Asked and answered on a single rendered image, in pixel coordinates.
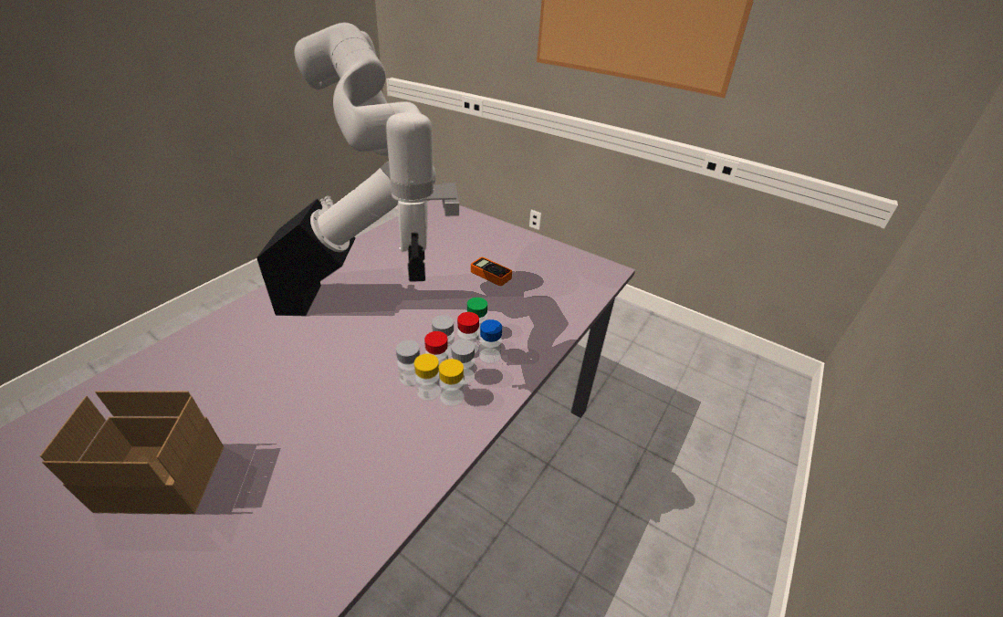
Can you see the orange digital multimeter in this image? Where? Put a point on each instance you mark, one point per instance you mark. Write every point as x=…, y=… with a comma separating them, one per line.
x=491, y=271

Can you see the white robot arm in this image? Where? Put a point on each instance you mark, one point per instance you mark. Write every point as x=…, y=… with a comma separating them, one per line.
x=409, y=172

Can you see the bottle with green cap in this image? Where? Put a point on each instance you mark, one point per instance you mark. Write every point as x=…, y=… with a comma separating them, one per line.
x=479, y=307

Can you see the open brown cardboard box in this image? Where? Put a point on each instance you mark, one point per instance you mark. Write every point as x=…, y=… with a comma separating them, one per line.
x=120, y=472

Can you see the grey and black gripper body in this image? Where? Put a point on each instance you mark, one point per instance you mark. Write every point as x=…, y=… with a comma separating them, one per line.
x=412, y=215

